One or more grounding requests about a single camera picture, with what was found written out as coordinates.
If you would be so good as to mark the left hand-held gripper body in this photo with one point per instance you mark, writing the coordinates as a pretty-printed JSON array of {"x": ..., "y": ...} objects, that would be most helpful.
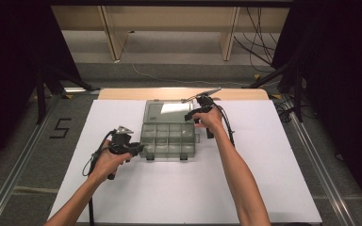
[{"x": 121, "y": 139}]

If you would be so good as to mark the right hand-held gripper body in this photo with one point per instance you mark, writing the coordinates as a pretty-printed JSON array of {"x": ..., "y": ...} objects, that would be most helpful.
[{"x": 205, "y": 101}]

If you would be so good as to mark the clear grey compartment box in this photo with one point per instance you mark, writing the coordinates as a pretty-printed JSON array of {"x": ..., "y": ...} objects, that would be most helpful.
[{"x": 168, "y": 138}]

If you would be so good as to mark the person's right hand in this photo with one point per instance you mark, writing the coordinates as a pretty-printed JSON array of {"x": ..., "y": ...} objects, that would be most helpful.
[{"x": 210, "y": 121}]

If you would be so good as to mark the person's left hand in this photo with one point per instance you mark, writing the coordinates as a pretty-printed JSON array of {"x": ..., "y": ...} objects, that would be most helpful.
[{"x": 108, "y": 163}]

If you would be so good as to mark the light wooden table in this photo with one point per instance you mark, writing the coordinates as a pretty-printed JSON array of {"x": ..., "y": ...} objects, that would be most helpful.
[{"x": 138, "y": 94}]

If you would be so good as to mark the white board sheet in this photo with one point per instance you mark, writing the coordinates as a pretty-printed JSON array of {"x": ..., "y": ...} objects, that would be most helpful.
[{"x": 176, "y": 194}]

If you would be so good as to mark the short silver metal bar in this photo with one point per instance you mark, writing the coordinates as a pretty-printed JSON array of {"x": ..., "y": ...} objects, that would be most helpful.
[{"x": 74, "y": 89}]

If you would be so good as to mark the black metal stand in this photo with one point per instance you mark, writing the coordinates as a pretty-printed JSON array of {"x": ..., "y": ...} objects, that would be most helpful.
[
  {"x": 298, "y": 100},
  {"x": 41, "y": 100}
]

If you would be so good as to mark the beige wooden desk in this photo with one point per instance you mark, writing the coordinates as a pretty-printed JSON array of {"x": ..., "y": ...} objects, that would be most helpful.
[{"x": 169, "y": 19}]

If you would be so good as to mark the black curtain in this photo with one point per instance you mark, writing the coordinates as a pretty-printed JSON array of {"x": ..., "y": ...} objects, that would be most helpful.
[
  {"x": 342, "y": 78},
  {"x": 12, "y": 62}
]

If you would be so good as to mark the aluminium floor rail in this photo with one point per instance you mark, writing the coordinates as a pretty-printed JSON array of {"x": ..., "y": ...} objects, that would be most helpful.
[
  {"x": 323, "y": 175},
  {"x": 15, "y": 172}
]

